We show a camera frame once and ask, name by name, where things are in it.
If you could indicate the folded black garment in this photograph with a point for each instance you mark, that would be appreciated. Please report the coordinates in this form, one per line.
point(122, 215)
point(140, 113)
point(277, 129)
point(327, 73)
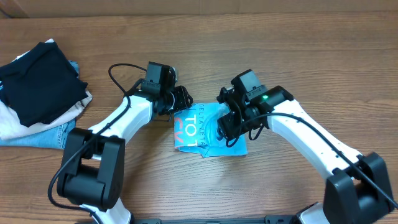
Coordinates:
point(41, 85)

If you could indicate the light blue printed t-shirt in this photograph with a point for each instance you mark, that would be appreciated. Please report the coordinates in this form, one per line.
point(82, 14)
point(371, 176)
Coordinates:
point(195, 131)

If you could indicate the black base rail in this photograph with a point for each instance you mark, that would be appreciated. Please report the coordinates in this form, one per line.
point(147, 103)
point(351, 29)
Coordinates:
point(211, 220)

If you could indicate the folded blue denim jeans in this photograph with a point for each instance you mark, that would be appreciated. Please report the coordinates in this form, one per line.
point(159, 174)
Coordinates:
point(51, 135)

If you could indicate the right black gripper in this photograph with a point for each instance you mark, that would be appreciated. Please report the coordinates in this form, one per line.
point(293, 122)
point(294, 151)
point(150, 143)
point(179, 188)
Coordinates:
point(227, 125)

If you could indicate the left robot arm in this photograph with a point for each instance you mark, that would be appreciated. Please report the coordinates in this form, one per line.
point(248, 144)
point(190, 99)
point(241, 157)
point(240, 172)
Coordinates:
point(91, 174)

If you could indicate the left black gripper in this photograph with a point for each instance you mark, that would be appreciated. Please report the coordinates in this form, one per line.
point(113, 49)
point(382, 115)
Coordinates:
point(183, 101)

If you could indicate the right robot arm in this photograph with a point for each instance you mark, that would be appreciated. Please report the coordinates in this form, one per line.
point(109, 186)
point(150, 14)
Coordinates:
point(357, 187)

